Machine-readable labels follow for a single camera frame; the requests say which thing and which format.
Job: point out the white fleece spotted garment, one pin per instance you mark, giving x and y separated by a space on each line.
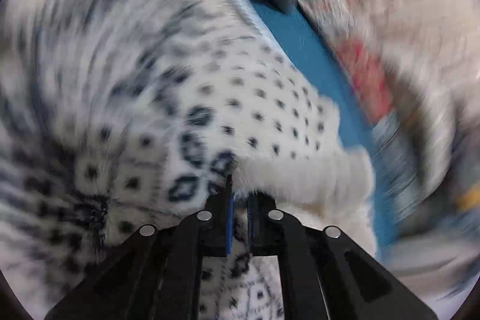
121 113

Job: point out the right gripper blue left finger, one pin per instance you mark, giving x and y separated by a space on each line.
206 233

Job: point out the red patterned quilt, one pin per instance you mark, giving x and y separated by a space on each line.
356 61

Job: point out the patterned teal beige bedsheet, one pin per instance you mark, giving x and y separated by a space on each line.
388 147

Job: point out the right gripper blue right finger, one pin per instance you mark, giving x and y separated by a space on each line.
273 232

